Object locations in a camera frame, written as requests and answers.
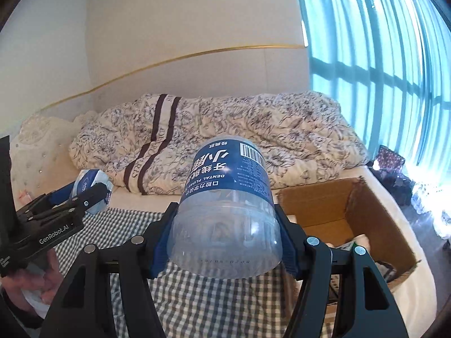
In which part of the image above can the black white tissue pack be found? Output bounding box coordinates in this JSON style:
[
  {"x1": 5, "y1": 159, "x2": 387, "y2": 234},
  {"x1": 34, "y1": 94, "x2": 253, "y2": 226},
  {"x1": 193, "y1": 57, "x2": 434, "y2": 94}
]
[{"x1": 375, "y1": 261, "x2": 397, "y2": 283}]

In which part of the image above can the person left hand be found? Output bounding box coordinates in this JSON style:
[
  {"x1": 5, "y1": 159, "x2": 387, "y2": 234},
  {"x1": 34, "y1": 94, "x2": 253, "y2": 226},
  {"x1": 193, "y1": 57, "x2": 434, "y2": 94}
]
[{"x1": 1, "y1": 249, "x2": 63, "y2": 311}]

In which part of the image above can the clear floss bottle blue label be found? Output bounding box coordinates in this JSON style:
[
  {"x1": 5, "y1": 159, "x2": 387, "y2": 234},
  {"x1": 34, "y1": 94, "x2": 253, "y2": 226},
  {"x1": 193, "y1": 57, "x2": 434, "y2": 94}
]
[{"x1": 167, "y1": 135, "x2": 282, "y2": 279}]

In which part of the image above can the brown cardboard box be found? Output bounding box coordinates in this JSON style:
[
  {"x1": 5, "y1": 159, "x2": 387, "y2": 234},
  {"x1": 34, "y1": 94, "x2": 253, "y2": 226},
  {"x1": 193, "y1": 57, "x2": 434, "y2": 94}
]
[{"x1": 276, "y1": 176, "x2": 422, "y2": 324}]

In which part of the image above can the teal window curtain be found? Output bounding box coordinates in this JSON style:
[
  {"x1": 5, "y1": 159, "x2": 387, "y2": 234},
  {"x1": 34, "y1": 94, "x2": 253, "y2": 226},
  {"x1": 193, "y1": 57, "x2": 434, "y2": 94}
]
[{"x1": 297, "y1": 0, "x2": 450, "y2": 179}]

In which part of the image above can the floral patterned duvet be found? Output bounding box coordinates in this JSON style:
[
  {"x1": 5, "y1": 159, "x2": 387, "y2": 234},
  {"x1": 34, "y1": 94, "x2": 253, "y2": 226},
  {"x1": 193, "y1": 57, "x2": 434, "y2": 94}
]
[{"x1": 69, "y1": 91, "x2": 368, "y2": 195}]

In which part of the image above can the green white carton box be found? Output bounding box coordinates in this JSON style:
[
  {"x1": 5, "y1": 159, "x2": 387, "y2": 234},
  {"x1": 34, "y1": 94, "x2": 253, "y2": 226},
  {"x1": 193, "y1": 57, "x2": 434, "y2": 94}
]
[{"x1": 336, "y1": 237, "x2": 365, "y2": 251}]

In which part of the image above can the white tufted headboard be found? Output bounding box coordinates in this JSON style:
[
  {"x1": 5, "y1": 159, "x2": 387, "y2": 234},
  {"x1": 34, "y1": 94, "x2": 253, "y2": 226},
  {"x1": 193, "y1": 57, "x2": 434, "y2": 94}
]
[{"x1": 10, "y1": 111, "x2": 97, "y2": 208}]

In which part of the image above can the patterned purple bag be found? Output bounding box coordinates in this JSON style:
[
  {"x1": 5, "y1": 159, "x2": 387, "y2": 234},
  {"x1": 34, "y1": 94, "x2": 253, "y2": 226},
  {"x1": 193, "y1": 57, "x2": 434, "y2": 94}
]
[{"x1": 373, "y1": 145, "x2": 405, "y2": 173}]

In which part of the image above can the small blue white packet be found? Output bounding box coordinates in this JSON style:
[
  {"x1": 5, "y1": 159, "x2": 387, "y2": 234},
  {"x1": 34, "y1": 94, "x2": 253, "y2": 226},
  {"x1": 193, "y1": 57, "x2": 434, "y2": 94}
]
[{"x1": 70, "y1": 169, "x2": 113, "y2": 214}]

